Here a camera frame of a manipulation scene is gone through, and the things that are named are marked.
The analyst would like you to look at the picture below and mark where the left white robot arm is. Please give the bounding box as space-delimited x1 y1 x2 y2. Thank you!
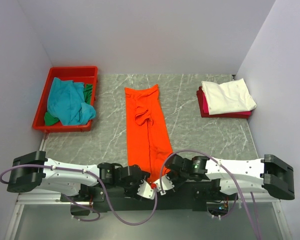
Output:
7 150 155 201

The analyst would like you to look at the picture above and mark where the blue t shirt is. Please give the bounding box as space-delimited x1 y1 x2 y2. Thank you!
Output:
47 76 97 126

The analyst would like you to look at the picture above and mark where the aluminium rail frame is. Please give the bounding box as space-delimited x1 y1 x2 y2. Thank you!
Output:
3 194 291 240

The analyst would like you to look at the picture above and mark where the green t shirt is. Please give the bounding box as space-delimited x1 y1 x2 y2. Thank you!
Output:
43 83 95 127

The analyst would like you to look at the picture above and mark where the orange t shirt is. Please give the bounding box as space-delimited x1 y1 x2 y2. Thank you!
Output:
124 84 173 184

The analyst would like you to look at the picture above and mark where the folded white t shirt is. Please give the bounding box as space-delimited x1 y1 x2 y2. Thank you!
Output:
201 78 257 115

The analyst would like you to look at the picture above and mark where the folded red t shirt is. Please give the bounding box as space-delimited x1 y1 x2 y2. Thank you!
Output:
196 86 252 119

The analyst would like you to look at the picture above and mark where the red plastic bin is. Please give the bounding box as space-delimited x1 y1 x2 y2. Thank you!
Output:
32 66 98 134

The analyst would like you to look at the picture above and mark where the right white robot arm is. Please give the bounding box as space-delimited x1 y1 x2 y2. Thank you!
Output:
164 154 295 200

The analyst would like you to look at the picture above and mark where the black mounting base bar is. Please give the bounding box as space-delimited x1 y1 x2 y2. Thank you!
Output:
71 180 238 213

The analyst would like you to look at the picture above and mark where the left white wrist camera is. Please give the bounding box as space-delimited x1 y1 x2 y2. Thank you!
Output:
136 180 157 200

